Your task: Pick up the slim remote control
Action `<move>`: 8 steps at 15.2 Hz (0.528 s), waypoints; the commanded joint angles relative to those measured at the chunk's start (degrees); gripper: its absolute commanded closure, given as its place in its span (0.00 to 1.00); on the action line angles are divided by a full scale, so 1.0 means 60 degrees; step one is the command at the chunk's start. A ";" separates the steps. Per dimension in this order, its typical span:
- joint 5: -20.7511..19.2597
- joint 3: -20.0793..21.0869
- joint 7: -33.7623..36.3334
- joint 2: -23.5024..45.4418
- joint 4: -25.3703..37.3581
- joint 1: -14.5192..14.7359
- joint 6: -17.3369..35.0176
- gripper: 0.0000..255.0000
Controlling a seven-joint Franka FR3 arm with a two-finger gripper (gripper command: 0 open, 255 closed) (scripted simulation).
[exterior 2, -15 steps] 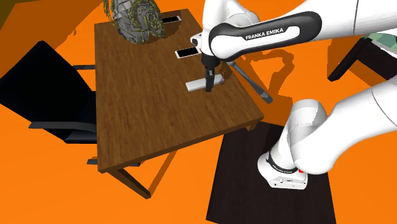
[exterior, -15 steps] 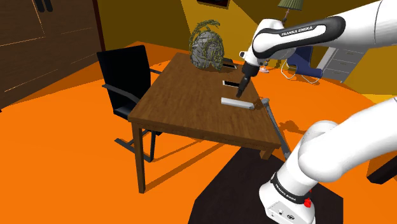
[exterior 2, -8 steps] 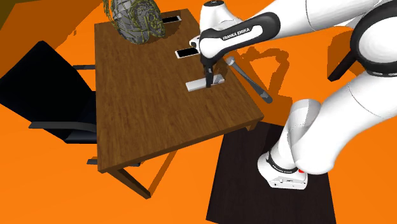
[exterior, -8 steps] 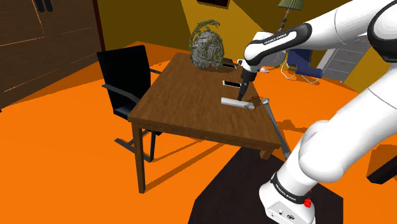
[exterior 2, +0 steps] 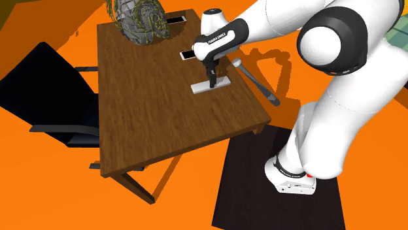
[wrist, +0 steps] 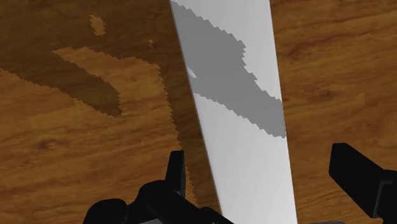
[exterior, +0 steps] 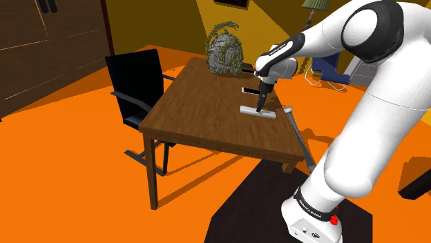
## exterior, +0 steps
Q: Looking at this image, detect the white drawer cabinet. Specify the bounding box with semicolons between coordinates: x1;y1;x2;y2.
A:
345;55;379;87

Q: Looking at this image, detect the black phone with white edge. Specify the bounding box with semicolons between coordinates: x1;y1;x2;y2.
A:
241;86;262;96

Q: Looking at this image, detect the dark robot stand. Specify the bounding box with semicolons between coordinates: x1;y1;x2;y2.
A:
203;159;373;243

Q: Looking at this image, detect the flat grey remote control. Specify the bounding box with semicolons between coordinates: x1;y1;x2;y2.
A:
239;105;278;120

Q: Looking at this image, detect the floor lamp with green shade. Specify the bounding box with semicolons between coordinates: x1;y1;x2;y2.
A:
300;0;333;33

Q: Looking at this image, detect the black office chair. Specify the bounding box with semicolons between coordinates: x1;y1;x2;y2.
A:
104;48;176;177

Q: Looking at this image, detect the brown wooden table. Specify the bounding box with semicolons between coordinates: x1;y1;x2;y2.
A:
138;56;307;211

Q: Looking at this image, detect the blue cantilever chair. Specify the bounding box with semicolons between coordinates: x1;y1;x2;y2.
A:
304;51;352;92

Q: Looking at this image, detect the brown wooden wardrobe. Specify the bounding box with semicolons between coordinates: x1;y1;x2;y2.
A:
0;0;114;119

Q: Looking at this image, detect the dark framed wall picture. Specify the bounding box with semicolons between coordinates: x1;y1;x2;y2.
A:
213;0;250;10

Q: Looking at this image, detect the black low furniture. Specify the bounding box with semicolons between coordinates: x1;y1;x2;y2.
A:
398;167;431;202

